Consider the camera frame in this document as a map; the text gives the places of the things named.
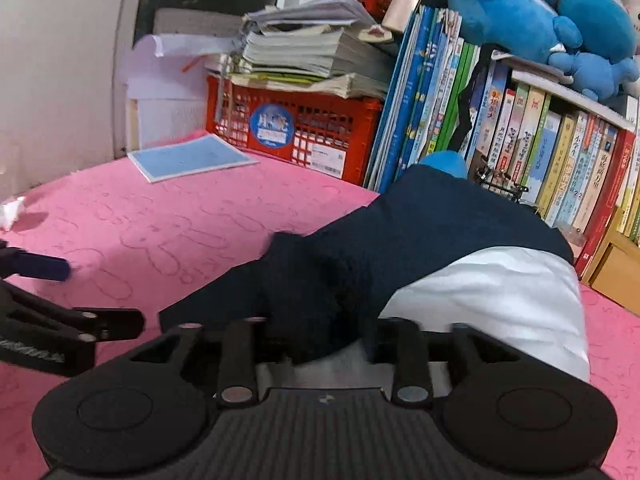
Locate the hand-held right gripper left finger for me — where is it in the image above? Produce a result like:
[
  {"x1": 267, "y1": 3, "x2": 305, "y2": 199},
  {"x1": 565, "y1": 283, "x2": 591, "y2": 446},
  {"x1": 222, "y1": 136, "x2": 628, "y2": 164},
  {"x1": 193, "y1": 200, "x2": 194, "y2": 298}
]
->
[{"x1": 130, "y1": 317, "x2": 267, "y2": 408}]

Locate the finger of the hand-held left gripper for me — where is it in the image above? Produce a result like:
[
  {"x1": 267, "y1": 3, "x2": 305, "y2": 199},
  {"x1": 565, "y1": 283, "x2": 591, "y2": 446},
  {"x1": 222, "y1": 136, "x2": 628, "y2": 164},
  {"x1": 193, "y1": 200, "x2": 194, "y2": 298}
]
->
[
  {"x1": 0, "y1": 240, "x2": 72, "y2": 282},
  {"x1": 0, "y1": 280, "x2": 146, "y2": 343}
]

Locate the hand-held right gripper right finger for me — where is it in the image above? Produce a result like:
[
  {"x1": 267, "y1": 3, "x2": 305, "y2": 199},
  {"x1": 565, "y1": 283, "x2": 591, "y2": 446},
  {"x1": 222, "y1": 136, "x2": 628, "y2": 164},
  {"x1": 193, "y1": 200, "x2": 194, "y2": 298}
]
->
[{"x1": 369, "y1": 318, "x2": 521, "y2": 406}]

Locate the navy and white jacket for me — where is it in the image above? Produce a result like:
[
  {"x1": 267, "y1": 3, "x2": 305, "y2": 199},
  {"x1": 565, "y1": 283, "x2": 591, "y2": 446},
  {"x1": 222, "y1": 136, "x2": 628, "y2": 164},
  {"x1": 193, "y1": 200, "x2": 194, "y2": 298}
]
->
[{"x1": 159, "y1": 164, "x2": 592, "y2": 386}]

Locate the crumpled white tissue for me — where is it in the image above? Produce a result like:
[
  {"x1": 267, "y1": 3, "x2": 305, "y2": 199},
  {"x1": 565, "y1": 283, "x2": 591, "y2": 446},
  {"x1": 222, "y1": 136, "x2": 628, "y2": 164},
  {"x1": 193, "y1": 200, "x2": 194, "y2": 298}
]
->
[{"x1": 0, "y1": 196, "x2": 27, "y2": 232}]

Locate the light blue booklet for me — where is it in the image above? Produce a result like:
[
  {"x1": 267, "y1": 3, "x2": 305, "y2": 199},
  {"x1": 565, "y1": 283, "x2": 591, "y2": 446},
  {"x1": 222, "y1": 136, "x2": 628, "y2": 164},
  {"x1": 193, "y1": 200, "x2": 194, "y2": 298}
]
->
[{"x1": 127, "y1": 132, "x2": 260, "y2": 184}]

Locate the white canvas board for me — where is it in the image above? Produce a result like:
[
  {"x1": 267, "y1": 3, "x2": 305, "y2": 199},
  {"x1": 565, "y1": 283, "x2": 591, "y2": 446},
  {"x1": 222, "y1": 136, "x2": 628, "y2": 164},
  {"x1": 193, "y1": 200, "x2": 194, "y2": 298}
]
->
[{"x1": 124, "y1": 95, "x2": 210, "y2": 157}]

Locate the miniature bicycle model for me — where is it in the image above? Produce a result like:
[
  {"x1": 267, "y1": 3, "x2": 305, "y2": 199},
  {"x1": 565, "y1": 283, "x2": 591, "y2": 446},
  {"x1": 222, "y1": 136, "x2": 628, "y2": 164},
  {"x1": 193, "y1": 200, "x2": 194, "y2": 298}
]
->
[{"x1": 472, "y1": 162, "x2": 532, "y2": 207}]

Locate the blue plush ball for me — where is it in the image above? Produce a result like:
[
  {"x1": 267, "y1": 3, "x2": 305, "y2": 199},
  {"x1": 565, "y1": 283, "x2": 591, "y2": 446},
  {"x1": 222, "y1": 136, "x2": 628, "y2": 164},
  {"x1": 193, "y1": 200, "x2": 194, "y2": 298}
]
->
[{"x1": 417, "y1": 150, "x2": 470, "y2": 180}]

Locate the small clear photo stand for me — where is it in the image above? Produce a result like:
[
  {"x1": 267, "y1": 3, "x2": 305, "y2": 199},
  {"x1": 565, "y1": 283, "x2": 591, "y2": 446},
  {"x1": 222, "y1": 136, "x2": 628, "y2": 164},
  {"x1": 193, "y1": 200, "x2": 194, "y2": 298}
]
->
[{"x1": 559, "y1": 224, "x2": 590, "y2": 262}]

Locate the wooden drawer organizer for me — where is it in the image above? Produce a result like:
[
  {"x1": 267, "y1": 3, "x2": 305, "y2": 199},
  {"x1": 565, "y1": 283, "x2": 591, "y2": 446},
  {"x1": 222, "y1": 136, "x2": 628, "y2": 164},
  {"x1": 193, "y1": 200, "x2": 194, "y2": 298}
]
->
[{"x1": 580, "y1": 232, "x2": 640, "y2": 313}]

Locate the row of thin children's books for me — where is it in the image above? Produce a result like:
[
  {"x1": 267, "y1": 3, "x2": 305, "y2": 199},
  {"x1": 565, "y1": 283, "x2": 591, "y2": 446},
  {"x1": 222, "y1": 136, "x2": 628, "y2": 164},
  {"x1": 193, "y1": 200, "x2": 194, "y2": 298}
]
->
[{"x1": 364, "y1": 5, "x2": 640, "y2": 281}]

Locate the red plastic crate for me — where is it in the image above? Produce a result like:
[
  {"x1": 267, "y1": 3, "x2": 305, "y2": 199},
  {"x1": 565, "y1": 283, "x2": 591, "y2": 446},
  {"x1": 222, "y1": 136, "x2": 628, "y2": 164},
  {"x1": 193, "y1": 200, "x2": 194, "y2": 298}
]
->
[{"x1": 205, "y1": 74, "x2": 383, "y2": 186}]

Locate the white paper sheet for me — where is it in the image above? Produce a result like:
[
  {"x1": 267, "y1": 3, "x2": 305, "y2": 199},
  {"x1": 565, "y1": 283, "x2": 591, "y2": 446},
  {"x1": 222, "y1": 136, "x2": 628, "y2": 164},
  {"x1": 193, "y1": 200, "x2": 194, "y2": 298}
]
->
[{"x1": 131, "y1": 32, "x2": 241, "y2": 81}]

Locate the white shelf board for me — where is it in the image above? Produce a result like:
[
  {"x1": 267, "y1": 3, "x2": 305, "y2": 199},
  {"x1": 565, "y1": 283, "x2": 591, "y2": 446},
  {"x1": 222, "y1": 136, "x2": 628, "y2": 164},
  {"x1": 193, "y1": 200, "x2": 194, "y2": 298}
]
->
[{"x1": 492, "y1": 50, "x2": 637, "y2": 132}]

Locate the stack of paper workbooks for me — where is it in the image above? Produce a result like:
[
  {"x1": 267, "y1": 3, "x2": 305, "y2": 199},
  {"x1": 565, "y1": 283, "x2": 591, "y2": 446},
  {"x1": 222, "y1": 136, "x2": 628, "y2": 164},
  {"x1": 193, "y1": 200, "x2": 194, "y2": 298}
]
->
[{"x1": 220, "y1": 0, "x2": 397, "y2": 102}]

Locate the blue plush toy red collar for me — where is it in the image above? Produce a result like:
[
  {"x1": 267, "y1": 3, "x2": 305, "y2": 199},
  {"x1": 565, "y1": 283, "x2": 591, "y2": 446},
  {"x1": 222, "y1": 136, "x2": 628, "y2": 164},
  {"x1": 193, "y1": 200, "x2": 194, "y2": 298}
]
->
[{"x1": 507, "y1": 0, "x2": 640, "y2": 56}]

